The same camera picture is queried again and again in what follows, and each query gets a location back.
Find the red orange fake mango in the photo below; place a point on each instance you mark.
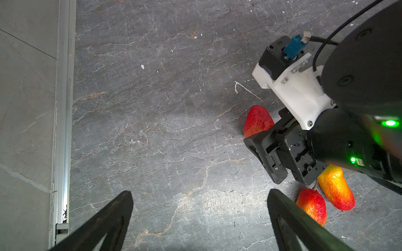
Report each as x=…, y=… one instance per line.
x=336, y=189

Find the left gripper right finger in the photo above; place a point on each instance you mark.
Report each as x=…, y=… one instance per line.
x=293, y=226

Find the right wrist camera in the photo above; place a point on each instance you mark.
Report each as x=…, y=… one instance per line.
x=279, y=69

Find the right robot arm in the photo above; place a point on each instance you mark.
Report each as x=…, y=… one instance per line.
x=347, y=112

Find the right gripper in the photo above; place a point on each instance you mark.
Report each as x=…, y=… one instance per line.
x=285, y=147

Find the red yellow fake mango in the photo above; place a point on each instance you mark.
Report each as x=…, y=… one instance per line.
x=312, y=202

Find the red fake pear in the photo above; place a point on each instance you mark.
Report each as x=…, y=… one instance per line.
x=258, y=119

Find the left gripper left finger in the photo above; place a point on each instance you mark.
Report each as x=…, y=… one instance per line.
x=109, y=225

